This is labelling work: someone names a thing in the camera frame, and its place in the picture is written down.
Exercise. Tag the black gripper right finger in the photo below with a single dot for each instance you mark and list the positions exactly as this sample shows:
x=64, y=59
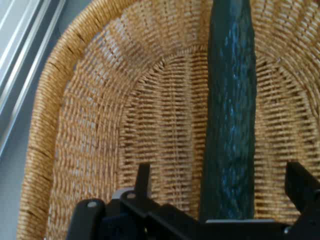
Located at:
x=303, y=190

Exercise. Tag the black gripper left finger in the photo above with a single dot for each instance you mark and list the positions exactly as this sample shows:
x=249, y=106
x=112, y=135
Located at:
x=142, y=180

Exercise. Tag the woven wicker basket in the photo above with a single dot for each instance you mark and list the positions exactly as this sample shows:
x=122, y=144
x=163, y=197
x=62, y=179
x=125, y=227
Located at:
x=162, y=105

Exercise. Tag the dark green cucumber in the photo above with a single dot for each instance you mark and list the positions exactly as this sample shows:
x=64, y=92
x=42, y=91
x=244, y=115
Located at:
x=231, y=112

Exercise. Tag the aluminium wall rail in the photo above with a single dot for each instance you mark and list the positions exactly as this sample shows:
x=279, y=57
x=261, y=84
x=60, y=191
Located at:
x=22, y=50

